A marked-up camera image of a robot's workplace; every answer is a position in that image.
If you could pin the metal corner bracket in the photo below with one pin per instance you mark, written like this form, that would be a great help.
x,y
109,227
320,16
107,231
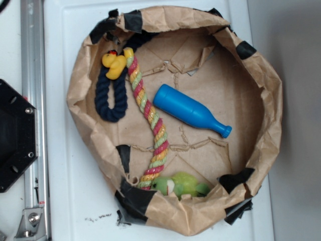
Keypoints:
x,y
32,225

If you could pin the yellow rubber duck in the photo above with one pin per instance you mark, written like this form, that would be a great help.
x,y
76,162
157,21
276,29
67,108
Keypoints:
x,y
115,63

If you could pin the brown paper bag bowl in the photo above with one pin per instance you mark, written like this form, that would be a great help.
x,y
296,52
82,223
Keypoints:
x,y
133,142

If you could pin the aluminium frame rail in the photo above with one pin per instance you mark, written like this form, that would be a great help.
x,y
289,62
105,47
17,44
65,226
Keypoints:
x,y
36,177

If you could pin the green plush animal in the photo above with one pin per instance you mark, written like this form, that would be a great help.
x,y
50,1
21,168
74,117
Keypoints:
x,y
180,184

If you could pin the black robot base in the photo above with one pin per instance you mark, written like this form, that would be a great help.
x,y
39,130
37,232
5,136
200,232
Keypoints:
x,y
18,136

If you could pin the blue plastic bottle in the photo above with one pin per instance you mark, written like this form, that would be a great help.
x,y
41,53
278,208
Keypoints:
x,y
188,110

